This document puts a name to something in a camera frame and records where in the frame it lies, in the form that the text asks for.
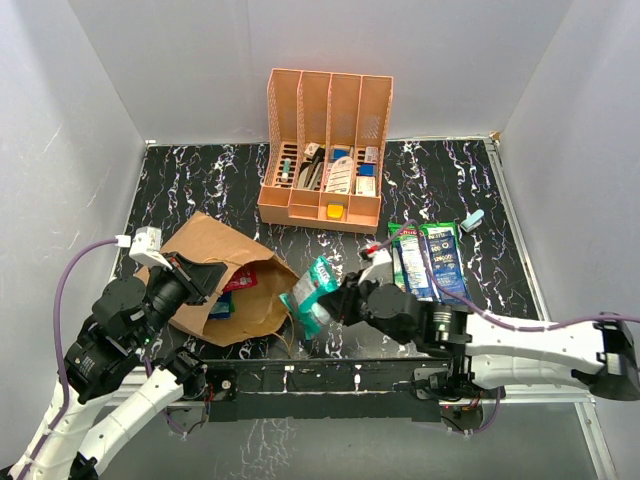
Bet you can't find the yellow sticky note block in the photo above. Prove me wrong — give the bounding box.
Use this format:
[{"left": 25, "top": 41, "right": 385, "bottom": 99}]
[{"left": 326, "top": 203, "right": 344, "bottom": 221}]

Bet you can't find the blue sea salt chips bag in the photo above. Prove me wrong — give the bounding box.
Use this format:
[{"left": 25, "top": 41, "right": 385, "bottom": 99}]
[{"left": 208, "top": 291, "right": 235, "bottom": 320}]

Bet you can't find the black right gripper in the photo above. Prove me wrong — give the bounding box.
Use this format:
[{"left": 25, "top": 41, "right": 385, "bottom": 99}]
[{"left": 320, "top": 268, "right": 411, "bottom": 345}]

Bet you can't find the teal candy snack bag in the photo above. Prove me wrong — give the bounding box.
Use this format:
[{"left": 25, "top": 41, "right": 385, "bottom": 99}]
[{"left": 279, "top": 256, "right": 339, "bottom": 340}]

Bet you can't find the green chips bag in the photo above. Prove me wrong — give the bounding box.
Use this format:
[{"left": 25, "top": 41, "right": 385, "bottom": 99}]
[{"left": 387, "top": 221, "right": 461, "bottom": 296}]

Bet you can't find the red small snack packet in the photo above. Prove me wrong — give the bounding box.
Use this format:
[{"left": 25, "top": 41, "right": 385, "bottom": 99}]
[{"left": 223, "top": 265, "right": 258, "bottom": 293}]

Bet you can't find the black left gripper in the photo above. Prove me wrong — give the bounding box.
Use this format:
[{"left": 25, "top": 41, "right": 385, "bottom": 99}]
[{"left": 133, "top": 248, "right": 229, "bottom": 345}]

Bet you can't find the brown paper bag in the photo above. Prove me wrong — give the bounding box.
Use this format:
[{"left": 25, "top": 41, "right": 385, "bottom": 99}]
[{"left": 160, "top": 212, "right": 299, "bottom": 347}]

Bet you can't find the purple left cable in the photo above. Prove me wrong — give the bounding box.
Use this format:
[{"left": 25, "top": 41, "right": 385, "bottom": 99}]
[{"left": 9, "top": 235, "right": 134, "bottom": 480}]

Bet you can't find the orange plastic desk organizer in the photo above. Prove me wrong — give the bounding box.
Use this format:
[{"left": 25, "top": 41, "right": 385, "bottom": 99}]
[{"left": 258, "top": 68, "right": 394, "bottom": 233}]

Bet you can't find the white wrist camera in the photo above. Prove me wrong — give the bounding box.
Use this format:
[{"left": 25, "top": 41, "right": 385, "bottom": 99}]
[
  {"left": 129, "top": 226, "right": 170, "bottom": 268},
  {"left": 358, "top": 243, "right": 393, "bottom": 285}
]

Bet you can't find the purple cable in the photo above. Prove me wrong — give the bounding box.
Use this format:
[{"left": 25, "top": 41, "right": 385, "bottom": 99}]
[
  {"left": 9, "top": 235, "right": 134, "bottom": 480},
  {"left": 374, "top": 218, "right": 640, "bottom": 435}
]

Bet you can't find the white glue stick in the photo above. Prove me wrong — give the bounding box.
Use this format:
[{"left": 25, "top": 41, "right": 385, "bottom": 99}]
[{"left": 281, "top": 159, "right": 291, "bottom": 181}]

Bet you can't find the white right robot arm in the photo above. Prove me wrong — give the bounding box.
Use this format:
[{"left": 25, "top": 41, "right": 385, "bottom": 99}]
[{"left": 318, "top": 274, "right": 639, "bottom": 401}]

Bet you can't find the black mounting rail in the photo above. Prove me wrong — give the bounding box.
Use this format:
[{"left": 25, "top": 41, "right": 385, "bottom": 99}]
[{"left": 206, "top": 358, "right": 464, "bottom": 423}]

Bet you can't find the white label card pack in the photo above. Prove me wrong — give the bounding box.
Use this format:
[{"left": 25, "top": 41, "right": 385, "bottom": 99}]
[{"left": 325, "top": 156, "right": 354, "bottom": 194}]

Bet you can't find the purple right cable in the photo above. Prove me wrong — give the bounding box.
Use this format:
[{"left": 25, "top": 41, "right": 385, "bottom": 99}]
[{"left": 374, "top": 218, "right": 640, "bottom": 435}]

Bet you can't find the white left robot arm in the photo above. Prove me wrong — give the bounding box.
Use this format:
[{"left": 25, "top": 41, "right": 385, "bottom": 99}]
[{"left": 1, "top": 252, "right": 228, "bottom": 479}]

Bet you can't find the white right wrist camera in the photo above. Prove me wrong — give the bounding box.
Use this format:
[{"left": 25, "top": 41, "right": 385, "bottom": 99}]
[{"left": 358, "top": 243, "right": 393, "bottom": 285}]

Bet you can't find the blue cookie snack bag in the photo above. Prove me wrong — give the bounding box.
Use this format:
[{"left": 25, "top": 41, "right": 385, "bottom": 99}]
[{"left": 394, "top": 227, "right": 471, "bottom": 307}]

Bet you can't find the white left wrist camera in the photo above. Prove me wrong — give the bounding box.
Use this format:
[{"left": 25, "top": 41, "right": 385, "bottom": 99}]
[{"left": 129, "top": 226, "right": 170, "bottom": 268}]

